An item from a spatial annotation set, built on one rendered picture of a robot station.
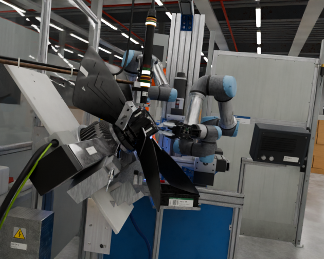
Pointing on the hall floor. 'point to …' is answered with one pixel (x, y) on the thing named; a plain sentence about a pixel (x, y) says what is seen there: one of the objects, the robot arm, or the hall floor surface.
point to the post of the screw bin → (157, 234)
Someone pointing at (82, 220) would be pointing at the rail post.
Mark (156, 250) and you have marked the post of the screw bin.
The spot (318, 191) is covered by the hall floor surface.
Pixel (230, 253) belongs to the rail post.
